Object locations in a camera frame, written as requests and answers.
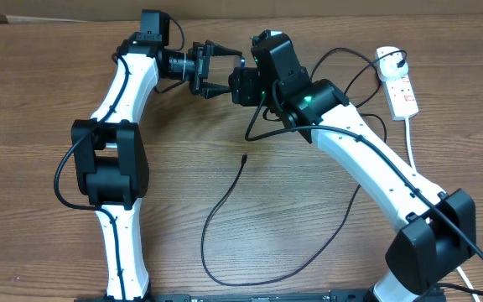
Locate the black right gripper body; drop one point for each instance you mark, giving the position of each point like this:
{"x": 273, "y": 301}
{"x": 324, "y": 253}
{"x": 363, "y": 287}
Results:
{"x": 250, "y": 88}

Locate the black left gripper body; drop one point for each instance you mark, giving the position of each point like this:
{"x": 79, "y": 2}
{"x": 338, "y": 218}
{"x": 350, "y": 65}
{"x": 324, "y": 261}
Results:
{"x": 201, "y": 62}

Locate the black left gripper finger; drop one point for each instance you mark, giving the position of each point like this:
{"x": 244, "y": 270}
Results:
{"x": 211, "y": 90}
{"x": 213, "y": 49}

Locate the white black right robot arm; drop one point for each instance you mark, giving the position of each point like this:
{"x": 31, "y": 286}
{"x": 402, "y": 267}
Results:
{"x": 435, "y": 230}

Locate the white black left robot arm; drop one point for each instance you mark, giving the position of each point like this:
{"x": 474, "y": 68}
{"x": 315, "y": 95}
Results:
{"x": 110, "y": 160}

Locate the white charger plug adapter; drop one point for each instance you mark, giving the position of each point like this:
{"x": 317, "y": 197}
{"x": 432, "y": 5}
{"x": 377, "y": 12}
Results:
{"x": 391, "y": 65}

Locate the white power strip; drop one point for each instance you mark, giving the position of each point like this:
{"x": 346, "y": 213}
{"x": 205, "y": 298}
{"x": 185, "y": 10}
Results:
{"x": 400, "y": 98}

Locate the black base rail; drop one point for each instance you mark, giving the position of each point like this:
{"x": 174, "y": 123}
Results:
{"x": 336, "y": 295}

